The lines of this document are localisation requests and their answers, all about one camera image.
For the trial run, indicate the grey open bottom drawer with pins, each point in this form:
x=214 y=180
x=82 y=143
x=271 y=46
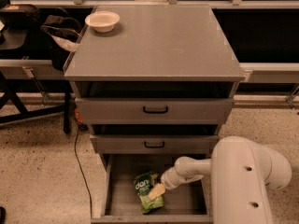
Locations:
x=187 y=204

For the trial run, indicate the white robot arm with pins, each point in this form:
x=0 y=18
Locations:
x=241 y=171

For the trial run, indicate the grey top drawer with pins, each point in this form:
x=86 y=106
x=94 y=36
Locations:
x=167 y=111

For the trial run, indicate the green rice chip bag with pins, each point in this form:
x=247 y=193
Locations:
x=143 y=184

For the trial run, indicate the grey drawer cabinet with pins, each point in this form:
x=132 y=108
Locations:
x=156 y=52

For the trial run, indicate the white bowl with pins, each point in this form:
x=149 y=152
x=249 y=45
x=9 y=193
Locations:
x=102 y=21

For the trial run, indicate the grey middle drawer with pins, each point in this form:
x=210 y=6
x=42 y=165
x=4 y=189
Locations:
x=153 y=144

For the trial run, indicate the black folding table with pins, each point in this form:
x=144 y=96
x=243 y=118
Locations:
x=32 y=62

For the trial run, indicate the dark bag with straps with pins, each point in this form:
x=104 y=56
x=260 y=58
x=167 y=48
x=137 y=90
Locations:
x=62 y=35

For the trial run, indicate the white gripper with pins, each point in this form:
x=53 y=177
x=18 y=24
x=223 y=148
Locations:
x=168 y=180

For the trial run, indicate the black case on table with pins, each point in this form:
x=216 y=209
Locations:
x=19 y=16

